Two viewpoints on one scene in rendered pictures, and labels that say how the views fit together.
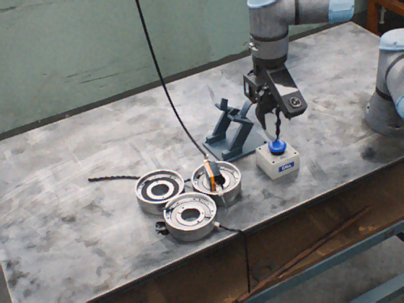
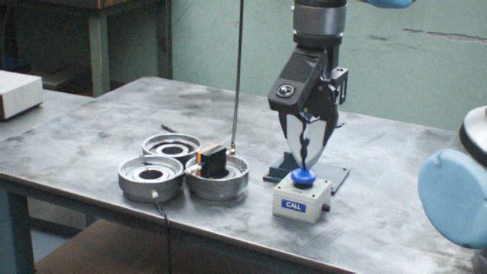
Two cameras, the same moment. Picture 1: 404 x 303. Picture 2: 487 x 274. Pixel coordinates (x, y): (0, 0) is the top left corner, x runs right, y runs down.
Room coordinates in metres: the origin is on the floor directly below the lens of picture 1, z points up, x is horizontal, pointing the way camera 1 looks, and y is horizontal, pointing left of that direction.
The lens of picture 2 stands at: (0.29, -0.79, 1.31)
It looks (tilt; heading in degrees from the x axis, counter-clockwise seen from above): 22 degrees down; 50
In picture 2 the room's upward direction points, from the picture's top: 1 degrees clockwise
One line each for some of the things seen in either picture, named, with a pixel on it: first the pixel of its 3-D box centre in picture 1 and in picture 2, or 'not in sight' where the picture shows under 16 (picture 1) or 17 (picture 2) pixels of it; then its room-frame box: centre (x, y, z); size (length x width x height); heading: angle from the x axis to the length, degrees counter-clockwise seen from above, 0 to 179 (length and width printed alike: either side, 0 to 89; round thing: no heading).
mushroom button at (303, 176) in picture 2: (277, 151); (303, 186); (0.97, -0.14, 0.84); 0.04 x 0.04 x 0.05
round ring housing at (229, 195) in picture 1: (216, 184); (217, 176); (0.91, 0.00, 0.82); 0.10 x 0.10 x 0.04
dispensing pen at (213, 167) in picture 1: (218, 183); (202, 166); (0.88, -0.01, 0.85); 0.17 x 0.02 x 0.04; 12
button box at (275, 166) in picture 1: (279, 157); (305, 197); (0.97, -0.15, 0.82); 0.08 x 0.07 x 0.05; 114
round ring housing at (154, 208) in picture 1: (160, 192); (172, 154); (0.90, 0.12, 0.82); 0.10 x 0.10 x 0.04
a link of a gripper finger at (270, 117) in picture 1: (263, 122); (301, 135); (0.98, -0.12, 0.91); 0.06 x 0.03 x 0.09; 24
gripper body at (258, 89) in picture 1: (268, 76); (316, 71); (0.99, -0.13, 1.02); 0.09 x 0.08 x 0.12; 24
